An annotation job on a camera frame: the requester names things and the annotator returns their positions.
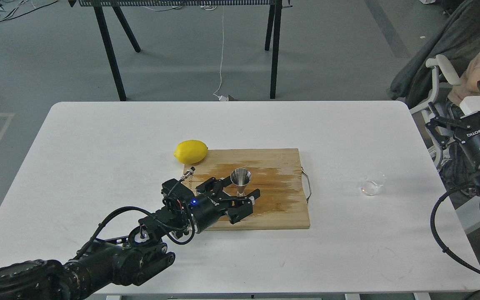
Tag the steel double jigger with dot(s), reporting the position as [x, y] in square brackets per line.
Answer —
[241, 177]

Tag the black metal frame table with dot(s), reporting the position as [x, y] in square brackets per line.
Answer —
[152, 45]

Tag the small clear glass cup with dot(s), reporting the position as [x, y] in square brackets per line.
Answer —
[373, 183]

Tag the wooden cutting board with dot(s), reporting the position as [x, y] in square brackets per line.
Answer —
[277, 173]

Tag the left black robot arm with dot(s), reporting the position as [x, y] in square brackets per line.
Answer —
[138, 257]

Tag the yellow lemon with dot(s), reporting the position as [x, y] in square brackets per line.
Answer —
[191, 151]

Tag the white office chair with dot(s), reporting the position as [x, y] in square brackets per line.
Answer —
[432, 107]

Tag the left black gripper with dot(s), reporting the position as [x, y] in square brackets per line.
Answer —
[206, 209]

